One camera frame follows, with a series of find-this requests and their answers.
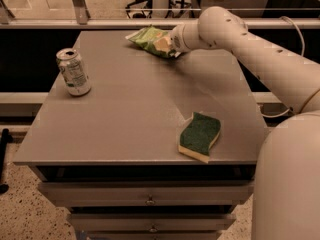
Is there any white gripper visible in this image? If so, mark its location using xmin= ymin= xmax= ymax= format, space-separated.
xmin=154 ymin=24 xmax=190 ymax=53

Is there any green jalapeno chip bag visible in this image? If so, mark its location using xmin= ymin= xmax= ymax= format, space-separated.
xmin=126 ymin=26 xmax=180 ymax=58

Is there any white green 7up can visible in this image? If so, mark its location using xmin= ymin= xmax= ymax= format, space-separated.
xmin=56 ymin=48 xmax=91 ymax=96

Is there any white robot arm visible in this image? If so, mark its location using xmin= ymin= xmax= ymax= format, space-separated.
xmin=169 ymin=7 xmax=320 ymax=240

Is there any black office chair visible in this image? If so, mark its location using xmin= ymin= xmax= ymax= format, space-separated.
xmin=125 ymin=0 xmax=192 ymax=19

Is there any metal window railing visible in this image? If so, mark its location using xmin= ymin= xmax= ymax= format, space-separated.
xmin=0 ymin=0 xmax=320 ymax=29

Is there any green yellow sponge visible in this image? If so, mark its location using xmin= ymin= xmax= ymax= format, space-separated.
xmin=178 ymin=112 xmax=221 ymax=163

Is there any grey drawer cabinet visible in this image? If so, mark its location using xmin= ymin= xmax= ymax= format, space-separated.
xmin=14 ymin=31 xmax=268 ymax=240

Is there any upper drawer with knob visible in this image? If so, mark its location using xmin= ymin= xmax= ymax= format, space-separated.
xmin=38 ymin=182 xmax=254 ymax=207

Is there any drawer with knob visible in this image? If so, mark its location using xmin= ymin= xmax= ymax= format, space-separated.
xmin=38 ymin=182 xmax=254 ymax=207
xmin=68 ymin=213 xmax=235 ymax=233

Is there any black stand on floor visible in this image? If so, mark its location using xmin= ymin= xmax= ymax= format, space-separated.
xmin=0 ymin=128 xmax=13 ymax=194

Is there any lower drawer with knob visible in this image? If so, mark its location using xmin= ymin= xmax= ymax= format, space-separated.
xmin=68 ymin=213 xmax=235 ymax=233

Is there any white cable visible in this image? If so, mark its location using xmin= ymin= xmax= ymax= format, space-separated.
xmin=259 ymin=15 xmax=306 ymax=119

